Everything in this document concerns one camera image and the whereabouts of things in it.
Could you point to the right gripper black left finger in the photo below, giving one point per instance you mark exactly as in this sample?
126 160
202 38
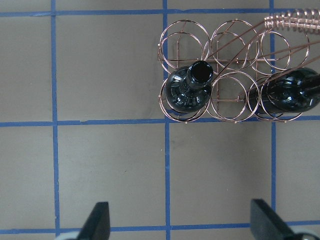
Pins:
97 225

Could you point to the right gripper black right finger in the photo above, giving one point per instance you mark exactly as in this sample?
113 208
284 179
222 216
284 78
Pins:
265 224

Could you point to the copper wire wine basket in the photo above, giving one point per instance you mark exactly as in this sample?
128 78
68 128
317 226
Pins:
243 56

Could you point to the dark wine bottle, right slot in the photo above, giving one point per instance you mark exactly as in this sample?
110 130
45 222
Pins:
295 92

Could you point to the dark wine bottle, left slot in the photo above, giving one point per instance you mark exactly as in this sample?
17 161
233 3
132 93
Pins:
189 88

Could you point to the dark wine bottle, slot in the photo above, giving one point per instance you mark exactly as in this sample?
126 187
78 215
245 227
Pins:
295 92
189 88

